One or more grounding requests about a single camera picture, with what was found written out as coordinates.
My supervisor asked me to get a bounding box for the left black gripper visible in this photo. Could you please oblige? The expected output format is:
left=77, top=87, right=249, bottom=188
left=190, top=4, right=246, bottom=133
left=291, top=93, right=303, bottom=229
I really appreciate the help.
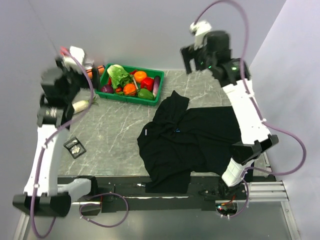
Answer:
left=55, top=56, right=100, bottom=102

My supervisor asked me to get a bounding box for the white flower brooch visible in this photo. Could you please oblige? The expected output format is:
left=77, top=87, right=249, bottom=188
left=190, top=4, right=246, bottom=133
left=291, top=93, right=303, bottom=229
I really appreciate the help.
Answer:
left=70, top=145, right=81, bottom=155

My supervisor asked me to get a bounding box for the black t-shirt garment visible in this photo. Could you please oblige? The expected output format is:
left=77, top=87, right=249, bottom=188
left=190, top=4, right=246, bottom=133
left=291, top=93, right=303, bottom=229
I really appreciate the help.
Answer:
left=137, top=91, right=241, bottom=194

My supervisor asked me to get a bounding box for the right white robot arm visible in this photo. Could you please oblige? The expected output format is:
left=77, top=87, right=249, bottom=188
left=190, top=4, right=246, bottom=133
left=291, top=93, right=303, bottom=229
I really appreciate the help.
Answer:
left=180, top=30, right=279, bottom=200

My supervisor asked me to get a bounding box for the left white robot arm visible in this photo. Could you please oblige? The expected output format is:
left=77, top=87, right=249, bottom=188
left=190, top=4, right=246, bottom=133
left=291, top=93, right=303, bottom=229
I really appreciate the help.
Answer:
left=12, top=53, right=100, bottom=218

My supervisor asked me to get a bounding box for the orange cylinder can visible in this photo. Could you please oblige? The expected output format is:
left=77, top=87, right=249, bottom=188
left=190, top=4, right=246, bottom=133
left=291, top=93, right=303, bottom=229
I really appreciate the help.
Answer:
left=86, top=65, right=105, bottom=79

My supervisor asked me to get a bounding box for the red white box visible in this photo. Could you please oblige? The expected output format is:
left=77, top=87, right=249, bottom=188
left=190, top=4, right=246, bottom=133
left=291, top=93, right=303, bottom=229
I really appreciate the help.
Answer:
left=83, top=59, right=94, bottom=71

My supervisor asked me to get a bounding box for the purple toy onion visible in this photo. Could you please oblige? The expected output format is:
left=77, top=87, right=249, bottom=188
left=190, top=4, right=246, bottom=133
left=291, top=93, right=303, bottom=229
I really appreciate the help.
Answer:
left=101, top=84, right=114, bottom=94

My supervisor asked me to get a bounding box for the green toy lettuce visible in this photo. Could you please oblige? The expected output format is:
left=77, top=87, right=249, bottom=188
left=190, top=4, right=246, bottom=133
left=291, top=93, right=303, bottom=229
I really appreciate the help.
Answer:
left=107, top=64, right=133, bottom=89

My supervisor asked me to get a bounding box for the white toy radish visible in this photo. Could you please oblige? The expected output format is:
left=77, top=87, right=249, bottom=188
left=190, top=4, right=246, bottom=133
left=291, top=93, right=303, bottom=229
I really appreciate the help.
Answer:
left=72, top=96, right=97, bottom=115

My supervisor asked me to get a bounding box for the orange toy pumpkin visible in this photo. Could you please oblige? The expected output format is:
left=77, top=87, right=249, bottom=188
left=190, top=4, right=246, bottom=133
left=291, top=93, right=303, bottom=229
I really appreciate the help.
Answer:
left=123, top=83, right=138, bottom=96

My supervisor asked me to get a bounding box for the purple toy eggplant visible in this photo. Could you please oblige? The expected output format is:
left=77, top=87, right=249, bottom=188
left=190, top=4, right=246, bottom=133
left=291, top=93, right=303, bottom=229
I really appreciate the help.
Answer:
left=152, top=75, right=161, bottom=98

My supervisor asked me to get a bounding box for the orange toy fruit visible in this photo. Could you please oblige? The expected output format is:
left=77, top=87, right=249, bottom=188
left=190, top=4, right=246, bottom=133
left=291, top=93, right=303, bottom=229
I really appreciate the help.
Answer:
left=133, top=71, right=147, bottom=83

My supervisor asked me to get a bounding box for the red toy bell pepper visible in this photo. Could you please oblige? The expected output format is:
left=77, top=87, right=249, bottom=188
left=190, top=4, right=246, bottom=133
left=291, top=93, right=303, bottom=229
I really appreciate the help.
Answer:
left=140, top=77, right=154, bottom=92

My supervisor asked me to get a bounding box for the green toy bell pepper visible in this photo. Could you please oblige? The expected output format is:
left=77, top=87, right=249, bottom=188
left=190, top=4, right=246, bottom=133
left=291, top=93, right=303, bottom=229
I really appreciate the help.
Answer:
left=137, top=88, right=154, bottom=101

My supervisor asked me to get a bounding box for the small black stand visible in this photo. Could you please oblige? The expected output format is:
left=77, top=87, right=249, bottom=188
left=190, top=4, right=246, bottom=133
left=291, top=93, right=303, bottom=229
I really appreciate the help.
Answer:
left=63, top=137, right=87, bottom=159

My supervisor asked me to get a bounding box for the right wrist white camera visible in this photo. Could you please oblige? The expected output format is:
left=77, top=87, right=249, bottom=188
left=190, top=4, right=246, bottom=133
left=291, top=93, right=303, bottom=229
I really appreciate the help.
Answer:
left=189, top=20, right=212, bottom=50

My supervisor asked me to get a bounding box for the wrist white camera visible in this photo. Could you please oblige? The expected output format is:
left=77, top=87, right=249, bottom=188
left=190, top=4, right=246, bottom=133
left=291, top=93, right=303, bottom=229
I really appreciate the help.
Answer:
left=189, top=20, right=212, bottom=50
left=60, top=46, right=86, bottom=68

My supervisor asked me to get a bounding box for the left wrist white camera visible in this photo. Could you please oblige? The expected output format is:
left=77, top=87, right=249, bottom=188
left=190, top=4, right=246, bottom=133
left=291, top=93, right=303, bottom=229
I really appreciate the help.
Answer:
left=60, top=46, right=86, bottom=68

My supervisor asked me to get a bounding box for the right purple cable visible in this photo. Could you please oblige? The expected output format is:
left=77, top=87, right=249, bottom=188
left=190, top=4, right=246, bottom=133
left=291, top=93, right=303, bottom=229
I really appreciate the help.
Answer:
left=193, top=0, right=307, bottom=221

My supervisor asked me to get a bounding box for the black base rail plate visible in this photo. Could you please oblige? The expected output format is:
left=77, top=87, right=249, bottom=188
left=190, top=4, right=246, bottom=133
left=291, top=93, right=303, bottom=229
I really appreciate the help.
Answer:
left=76, top=176, right=247, bottom=213

